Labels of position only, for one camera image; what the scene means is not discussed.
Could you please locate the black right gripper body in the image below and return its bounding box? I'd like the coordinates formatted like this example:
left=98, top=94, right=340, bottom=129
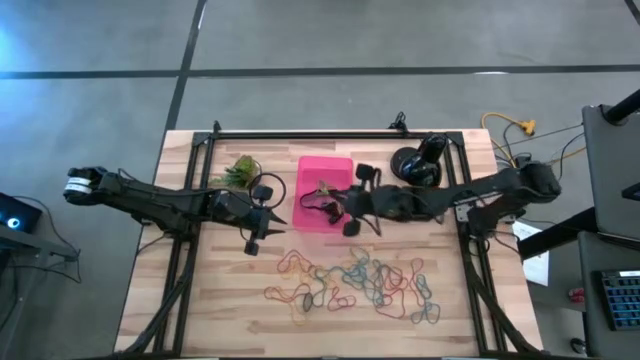
left=347, top=185, right=399, bottom=221

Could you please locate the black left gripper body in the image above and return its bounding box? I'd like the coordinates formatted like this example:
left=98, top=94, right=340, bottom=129
left=222, top=193, right=261, bottom=236

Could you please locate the blue rubber band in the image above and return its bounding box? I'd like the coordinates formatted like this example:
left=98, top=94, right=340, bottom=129
left=414, top=273, right=434, bottom=306
left=339, top=247, right=374, bottom=275

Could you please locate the black thin rubber band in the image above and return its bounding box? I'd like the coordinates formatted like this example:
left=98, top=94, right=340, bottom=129
left=298, top=189, right=346, bottom=214

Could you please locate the red rubber band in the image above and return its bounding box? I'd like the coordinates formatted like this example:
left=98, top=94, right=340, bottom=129
left=326, top=293, right=358, bottom=313
left=407, top=257, right=426, bottom=292
left=372, top=264, right=407, bottom=321
left=263, top=284, right=302, bottom=306

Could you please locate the yellow rubber band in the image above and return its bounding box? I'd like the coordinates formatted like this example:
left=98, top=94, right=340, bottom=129
left=285, top=304, right=309, bottom=327
left=312, top=267, right=344, bottom=301
left=297, top=269, right=324, bottom=296

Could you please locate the teal rubber band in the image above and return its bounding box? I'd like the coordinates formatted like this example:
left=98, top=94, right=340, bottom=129
left=344, top=272, right=381, bottom=307
left=313, top=272, right=346, bottom=297
left=362, top=279, right=390, bottom=309

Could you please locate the grey-blue rubber band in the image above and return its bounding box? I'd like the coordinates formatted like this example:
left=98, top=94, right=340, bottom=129
left=409, top=301, right=442, bottom=325

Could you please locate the pink translucent plastic bin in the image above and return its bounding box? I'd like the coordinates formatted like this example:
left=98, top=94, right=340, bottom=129
left=291, top=155, right=355, bottom=234

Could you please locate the small potted green plant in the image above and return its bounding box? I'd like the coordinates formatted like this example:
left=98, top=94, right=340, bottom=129
left=209, top=153, right=264, bottom=191

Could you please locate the black desk lamp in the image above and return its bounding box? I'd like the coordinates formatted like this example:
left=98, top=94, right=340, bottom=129
left=388, top=132, right=449, bottom=189

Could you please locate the white paper sheet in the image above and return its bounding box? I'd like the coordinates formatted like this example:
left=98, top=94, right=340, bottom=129
left=512, top=221, right=540, bottom=242
left=521, top=249, right=551, bottom=288

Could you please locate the black desk leg bar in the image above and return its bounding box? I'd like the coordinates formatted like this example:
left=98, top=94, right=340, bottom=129
left=518, top=206, right=601, bottom=261

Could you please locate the grey metal shelf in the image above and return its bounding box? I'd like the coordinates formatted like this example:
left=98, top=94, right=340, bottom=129
left=0, top=223, right=81, bottom=264

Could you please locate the black computer with blue light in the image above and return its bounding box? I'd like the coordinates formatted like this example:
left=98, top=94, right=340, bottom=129
left=0, top=192, right=44, bottom=234

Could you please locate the grey desk top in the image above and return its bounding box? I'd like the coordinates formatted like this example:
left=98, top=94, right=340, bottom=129
left=578, top=230, right=640, bottom=360
left=581, top=103, right=640, bottom=242

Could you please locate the black round pole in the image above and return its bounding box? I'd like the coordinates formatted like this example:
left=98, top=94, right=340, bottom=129
left=601, top=88, right=640, bottom=126

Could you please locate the backlit computer keyboard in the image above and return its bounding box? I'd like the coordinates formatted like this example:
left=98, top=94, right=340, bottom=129
left=592, top=268, right=640, bottom=332

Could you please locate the black looped gripper cable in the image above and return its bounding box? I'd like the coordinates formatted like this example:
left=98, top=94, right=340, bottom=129
left=248, top=172, right=288, bottom=211

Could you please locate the black aluminium extrusion frame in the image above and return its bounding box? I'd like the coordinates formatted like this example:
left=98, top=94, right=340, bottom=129
left=114, top=119, right=544, bottom=359

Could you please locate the black cable bundle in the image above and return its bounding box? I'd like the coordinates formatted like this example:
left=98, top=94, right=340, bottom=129
left=388, top=110, right=410, bottom=134

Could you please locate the grey metal bracket plate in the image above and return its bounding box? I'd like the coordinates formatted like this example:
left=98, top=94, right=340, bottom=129
left=454, top=199, right=477, bottom=224

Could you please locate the yellow extension cord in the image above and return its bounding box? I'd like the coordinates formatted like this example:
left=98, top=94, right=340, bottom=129
left=480, top=112, right=539, bottom=171

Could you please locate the black floor cable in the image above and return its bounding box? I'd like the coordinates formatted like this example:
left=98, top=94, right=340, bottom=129
left=9, top=194, right=84, bottom=286

